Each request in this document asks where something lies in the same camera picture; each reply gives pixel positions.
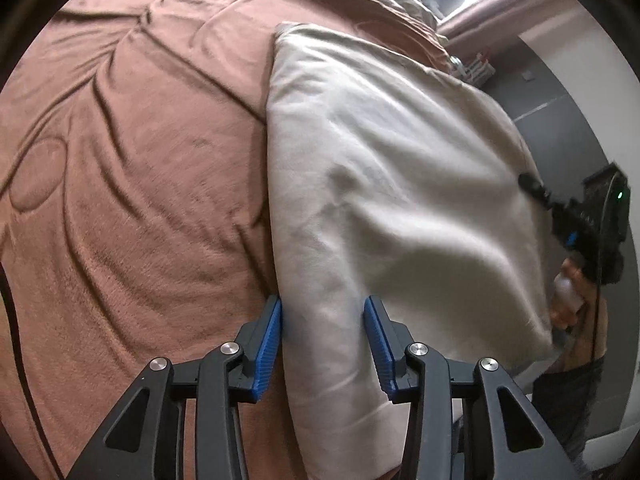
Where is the person's right forearm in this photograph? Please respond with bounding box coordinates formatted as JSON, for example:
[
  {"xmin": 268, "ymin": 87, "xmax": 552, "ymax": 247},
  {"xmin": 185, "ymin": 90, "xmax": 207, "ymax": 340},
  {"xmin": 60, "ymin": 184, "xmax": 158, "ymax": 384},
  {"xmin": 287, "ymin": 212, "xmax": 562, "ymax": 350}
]
[{"xmin": 552, "ymin": 295, "xmax": 610, "ymax": 376}]

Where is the beige jacket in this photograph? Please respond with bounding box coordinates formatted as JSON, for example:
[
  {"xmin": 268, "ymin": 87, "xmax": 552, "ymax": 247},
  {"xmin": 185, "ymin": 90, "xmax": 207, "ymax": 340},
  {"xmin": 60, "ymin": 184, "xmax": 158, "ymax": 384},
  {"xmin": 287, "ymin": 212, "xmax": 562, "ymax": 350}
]
[{"xmin": 262, "ymin": 21, "xmax": 556, "ymax": 480}]

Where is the person's right hand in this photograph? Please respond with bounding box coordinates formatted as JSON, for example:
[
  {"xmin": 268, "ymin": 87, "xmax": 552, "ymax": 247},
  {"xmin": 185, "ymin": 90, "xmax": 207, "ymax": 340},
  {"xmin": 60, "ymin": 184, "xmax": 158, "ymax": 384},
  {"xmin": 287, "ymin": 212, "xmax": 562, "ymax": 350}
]
[{"xmin": 550, "ymin": 255, "xmax": 597, "ymax": 332}]

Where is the dusty pink curtain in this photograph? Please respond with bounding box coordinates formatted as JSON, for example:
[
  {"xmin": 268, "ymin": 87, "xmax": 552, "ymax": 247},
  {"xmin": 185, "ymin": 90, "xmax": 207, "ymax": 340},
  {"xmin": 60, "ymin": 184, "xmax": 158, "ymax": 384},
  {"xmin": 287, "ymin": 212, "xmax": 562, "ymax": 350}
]
[{"xmin": 437, "ymin": 0, "xmax": 561, "ymax": 41}]

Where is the small white red fixture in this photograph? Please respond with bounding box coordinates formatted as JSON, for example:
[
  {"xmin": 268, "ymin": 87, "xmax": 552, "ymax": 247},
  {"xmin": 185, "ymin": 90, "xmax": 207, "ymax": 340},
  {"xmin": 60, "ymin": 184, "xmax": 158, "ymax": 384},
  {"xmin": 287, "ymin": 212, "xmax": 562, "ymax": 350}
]
[{"xmin": 449, "ymin": 51, "xmax": 497, "ymax": 87}]

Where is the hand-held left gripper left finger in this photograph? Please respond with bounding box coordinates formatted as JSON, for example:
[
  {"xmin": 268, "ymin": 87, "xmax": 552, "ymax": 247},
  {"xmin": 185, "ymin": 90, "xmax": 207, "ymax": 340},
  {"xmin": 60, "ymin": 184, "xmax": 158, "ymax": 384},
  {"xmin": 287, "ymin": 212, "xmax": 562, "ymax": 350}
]
[{"xmin": 65, "ymin": 295, "xmax": 284, "ymax": 480}]

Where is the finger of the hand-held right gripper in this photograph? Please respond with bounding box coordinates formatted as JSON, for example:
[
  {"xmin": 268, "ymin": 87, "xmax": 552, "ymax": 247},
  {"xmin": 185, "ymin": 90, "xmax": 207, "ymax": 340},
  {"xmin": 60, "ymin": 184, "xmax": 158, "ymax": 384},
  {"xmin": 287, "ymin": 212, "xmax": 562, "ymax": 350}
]
[{"xmin": 517, "ymin": 172, "xmax": 555, "ymax": 212}]

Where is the person's dark shirt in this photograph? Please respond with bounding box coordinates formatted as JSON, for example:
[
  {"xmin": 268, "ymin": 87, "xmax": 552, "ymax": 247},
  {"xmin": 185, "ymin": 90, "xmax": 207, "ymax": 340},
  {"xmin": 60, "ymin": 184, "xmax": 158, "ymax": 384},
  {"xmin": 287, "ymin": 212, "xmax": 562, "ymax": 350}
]
[{"xmin": 531, "ymin": 355, "xmax": 607, "ymax": 467}]

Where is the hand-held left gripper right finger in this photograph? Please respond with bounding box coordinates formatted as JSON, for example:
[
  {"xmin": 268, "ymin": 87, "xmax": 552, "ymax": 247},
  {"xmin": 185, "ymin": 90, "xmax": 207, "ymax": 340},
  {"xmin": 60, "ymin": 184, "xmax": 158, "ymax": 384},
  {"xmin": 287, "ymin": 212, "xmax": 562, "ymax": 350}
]
[{"xmin": 363, "ymin": 296, "xmax": 591, "ymax": 480}]

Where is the black cable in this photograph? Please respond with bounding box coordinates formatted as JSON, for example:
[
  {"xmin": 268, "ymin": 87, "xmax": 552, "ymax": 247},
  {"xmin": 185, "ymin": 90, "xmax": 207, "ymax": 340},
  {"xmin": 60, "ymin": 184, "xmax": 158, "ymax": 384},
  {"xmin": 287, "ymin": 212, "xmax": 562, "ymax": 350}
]
[{"xmin": 590, "ymin": 172, "xmax": 618, "ymax": 363}]

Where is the brown fleece blanket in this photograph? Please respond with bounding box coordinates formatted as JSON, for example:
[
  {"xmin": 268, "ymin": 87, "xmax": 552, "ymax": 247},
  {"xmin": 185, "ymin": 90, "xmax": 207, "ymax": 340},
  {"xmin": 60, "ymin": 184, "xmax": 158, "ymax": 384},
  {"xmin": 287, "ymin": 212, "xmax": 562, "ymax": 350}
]
[{"xmin": 0, "ymin": 0, "xmax": 451, "ymax": 480}]

